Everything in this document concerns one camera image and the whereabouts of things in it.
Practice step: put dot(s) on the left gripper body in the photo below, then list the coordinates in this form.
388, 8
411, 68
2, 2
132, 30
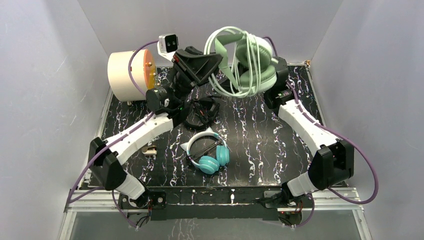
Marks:
187, 62

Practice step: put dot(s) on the black headphones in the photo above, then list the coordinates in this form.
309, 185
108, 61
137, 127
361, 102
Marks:
206, 109

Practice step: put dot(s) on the green headphones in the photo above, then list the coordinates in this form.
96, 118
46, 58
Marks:
247, 62

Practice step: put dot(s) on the teal cat-ear headphones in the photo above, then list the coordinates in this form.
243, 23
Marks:
211, 158

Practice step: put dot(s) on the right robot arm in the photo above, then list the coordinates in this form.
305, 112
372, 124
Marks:
333, 157

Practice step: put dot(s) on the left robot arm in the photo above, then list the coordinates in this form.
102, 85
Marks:
168, 109

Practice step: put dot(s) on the cream cylindrical drum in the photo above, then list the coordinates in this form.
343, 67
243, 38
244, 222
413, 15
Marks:
130, 76

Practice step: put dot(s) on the small tan white clip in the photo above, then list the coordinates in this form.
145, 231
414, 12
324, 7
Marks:
149, 150

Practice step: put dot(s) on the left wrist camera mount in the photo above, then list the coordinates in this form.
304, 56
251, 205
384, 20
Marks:
167, 45

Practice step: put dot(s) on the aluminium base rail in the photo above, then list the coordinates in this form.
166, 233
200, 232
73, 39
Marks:
216, 202

